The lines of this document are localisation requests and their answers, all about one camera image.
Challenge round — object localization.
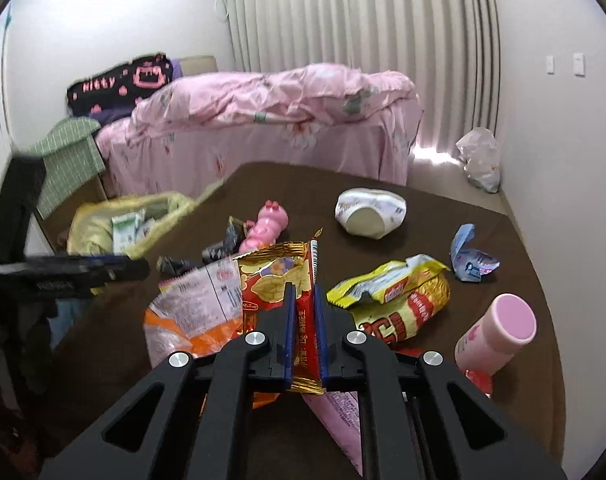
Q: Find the black pink patterned pillow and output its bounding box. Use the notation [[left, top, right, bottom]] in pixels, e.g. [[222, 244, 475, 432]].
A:
[[66, 52, 176, 117]]

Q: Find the yellow red noodle packet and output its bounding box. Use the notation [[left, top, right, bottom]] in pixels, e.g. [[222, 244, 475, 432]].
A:
[[326, 254, 453, 351]]

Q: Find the white plastic bag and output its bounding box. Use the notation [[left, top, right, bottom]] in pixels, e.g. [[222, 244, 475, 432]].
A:
[[455, 127, 501, 194]]

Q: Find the green white packet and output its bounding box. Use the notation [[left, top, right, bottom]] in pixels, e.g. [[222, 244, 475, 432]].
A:
[[112, 211, 146, 252]]

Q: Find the striped white curtain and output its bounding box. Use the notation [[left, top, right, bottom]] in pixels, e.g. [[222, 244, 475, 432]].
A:
[[222, 0, 501, 156]]

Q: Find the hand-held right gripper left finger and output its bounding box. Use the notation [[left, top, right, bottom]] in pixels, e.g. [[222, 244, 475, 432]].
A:
[[38, 284, 298, 480]]

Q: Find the orange white snack packet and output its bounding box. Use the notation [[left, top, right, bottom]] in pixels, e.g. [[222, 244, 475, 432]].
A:
[[143, 255, 284, 411]]

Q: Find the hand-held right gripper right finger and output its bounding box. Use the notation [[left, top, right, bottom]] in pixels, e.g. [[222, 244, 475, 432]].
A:
[[314, 285, 568, 480]]

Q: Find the yellow plastic bag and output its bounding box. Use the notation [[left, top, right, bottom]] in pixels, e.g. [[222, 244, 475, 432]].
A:
[[66, 191, 196, 296]]

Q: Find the green checked cloth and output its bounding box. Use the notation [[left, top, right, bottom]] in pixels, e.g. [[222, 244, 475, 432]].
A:
[[27, 116, 106, 221]]

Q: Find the pink covered bed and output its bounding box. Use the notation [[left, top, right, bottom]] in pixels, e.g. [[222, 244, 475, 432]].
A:
[[96, 62, 425, 201]]

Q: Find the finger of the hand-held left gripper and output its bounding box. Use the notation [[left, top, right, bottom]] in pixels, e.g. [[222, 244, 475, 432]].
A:
[[86, 255, 151, 286]]

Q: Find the red gold chip packet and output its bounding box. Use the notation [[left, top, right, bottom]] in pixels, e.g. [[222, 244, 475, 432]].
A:
[[231, 241, 309, 341]]

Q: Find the pink bottle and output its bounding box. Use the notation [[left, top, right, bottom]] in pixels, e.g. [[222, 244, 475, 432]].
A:
[[454, 293, 538, 376]]

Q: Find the black wrapper with yellow end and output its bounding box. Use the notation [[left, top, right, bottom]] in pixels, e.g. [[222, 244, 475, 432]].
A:
[[201, 216, 249, 263]]

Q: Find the black silver foil wrapper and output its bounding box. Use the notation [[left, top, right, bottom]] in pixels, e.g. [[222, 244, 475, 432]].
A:
[[156, 256, 204, 277]]

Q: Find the pink snack packet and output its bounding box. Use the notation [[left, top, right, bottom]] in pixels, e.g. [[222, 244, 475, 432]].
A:
[[303, 390, 364, 476]]

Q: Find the crumpled white paper cup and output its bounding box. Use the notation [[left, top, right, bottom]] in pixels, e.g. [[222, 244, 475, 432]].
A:
[[335, 187, 408, 241]]

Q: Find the red gold snack bar wrapper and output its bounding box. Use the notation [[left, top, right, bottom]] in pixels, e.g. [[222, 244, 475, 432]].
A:
[[289, 227, 329, 396]]

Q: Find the blue white crumpled wrapper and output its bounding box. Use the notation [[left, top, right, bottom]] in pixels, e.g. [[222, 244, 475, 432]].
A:
[[450, 223, 500, 284]]

